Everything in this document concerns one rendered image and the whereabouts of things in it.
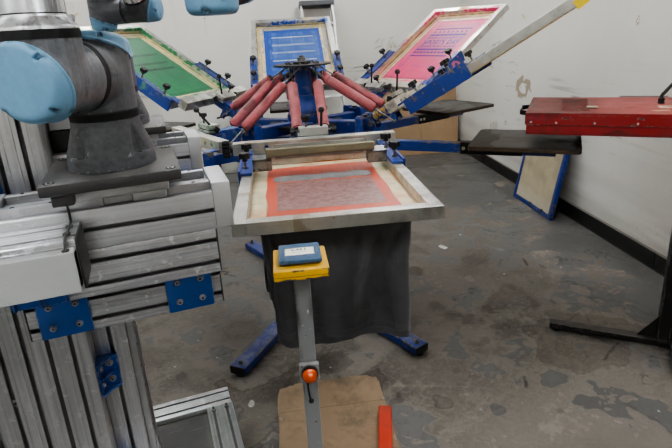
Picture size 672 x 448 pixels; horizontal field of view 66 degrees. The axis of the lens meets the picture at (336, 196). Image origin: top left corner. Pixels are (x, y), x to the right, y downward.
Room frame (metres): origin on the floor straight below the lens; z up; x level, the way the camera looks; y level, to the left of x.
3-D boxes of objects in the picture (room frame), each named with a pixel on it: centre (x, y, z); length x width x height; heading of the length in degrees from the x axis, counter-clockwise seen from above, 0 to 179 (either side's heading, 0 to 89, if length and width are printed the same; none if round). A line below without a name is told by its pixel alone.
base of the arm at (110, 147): (0.94, 0.41, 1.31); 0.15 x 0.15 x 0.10
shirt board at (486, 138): (2.50, -0.47, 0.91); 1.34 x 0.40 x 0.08; 66
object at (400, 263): (1.43, 0.00, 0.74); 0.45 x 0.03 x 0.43; 96
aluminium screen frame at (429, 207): (1.72, 0.03, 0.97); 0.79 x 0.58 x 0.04; 6
